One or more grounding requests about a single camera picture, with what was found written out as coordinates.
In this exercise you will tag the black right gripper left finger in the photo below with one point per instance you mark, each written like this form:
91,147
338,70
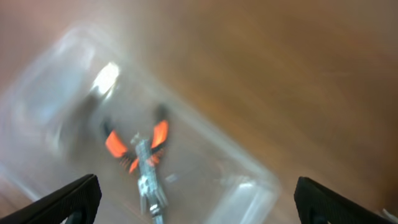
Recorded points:
77,202

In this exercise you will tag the orange black needle-nose pliers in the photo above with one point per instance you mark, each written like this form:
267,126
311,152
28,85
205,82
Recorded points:
128,158

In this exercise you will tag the clear plastic container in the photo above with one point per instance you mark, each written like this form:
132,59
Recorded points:
53,123

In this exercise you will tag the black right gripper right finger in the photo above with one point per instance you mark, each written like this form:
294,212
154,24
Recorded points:
317,204

